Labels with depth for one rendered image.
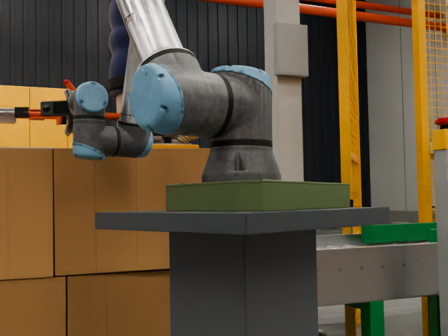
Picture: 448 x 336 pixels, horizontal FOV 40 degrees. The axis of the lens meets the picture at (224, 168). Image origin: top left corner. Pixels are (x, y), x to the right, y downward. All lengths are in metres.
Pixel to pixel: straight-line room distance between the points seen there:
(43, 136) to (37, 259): 7.58
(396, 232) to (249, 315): 1.78
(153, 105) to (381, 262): 1.22
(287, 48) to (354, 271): 1.71
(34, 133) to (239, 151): 8.19
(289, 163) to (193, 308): 2.19
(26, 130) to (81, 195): 7.52
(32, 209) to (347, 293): 1.09
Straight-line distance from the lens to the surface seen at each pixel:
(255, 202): 1.28
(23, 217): 1.98
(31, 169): 1.98
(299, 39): 3.63
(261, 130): 1.42
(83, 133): 1.77
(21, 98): 9.55
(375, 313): 2.28
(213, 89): 1.36
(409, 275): 2.35
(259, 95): 1.44
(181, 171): 2.06
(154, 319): 2.09
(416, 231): 3.09
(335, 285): 2.18
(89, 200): 2.00
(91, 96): 1.77
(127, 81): 1.83
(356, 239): 3.00
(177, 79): 1.32
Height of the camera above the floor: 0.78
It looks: 3 degrees up
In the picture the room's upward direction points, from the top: 1 degrees counter-clockwise
